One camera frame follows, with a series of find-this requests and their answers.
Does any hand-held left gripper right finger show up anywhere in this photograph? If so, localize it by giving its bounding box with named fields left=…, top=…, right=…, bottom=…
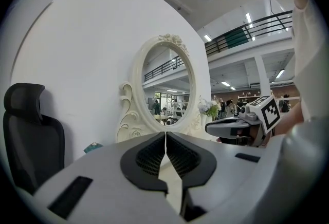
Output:
left=166, top=132, right=282, bottom=224

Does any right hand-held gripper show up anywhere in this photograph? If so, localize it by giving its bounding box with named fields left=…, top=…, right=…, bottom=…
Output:
left=205, top=95, right=281, bottom=147

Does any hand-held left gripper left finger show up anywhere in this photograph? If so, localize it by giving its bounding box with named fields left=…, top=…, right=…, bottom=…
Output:
left=32, top=132, right=181, bottom=224

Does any white ornate dressing table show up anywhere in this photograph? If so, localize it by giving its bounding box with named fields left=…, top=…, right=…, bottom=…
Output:
left=117, top=33, right=219, bottom=216

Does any person's right forearm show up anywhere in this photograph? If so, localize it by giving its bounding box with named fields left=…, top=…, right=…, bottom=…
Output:
left=272, top=103, right=307, bottom=137

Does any person's right hand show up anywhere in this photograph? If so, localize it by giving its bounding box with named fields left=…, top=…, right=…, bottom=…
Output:
left=217, top=125, right=263, bottom=147

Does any white flower bouquet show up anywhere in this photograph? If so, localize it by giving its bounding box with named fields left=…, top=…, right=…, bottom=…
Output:
left=197, top=95, right=222, bottom=126

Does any teal lantern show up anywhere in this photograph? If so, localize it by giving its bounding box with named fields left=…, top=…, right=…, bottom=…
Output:
left=83, top=141, right=104, bottom=154

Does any oval mirror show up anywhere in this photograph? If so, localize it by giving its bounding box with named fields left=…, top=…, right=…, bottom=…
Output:
left=141, top=44, right=193, bottom=126

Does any black office chair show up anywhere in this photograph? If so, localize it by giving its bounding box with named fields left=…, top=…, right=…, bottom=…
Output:
left=3, top=83, right=66, bottom=196

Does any black balcony railing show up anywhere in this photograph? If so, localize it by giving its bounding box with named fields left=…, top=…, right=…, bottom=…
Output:
left=205, top=10, right=294, bottom=57

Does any person's white top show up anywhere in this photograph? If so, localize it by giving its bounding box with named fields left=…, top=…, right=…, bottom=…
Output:
left=289, top=0, right=329, bottom=126

